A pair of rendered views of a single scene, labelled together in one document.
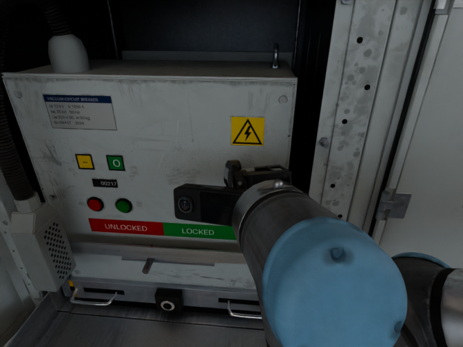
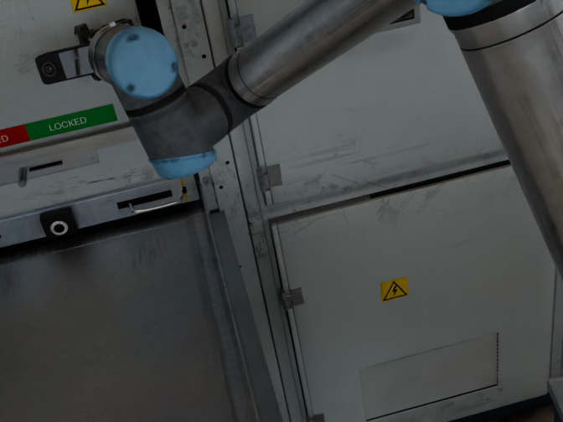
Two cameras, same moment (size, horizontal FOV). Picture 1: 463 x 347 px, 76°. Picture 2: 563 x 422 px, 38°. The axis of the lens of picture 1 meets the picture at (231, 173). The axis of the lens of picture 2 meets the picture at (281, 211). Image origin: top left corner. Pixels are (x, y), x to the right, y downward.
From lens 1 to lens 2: 0.95 m
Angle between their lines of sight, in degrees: 12
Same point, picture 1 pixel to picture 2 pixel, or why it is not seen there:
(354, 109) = not seen: outside the picture
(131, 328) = (24, 267)
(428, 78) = not seen: outside the picture
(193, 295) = (85, 208)
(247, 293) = (147, 186)
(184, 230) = (53, 127)
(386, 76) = not seen: outside the picture
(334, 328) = (142, 72)
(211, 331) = (120, 240)
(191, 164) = (38, 45)
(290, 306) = (117, 65)
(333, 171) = (179, 12)
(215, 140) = (57, 12)
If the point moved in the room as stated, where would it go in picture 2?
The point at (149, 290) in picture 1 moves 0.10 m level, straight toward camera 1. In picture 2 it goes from (31, 219) to (54, 241)
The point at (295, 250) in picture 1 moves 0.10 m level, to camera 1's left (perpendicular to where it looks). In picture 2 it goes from (115, 43) to (39, 63)
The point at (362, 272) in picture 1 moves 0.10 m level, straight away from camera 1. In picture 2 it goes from (146, 43) to (172, 11)
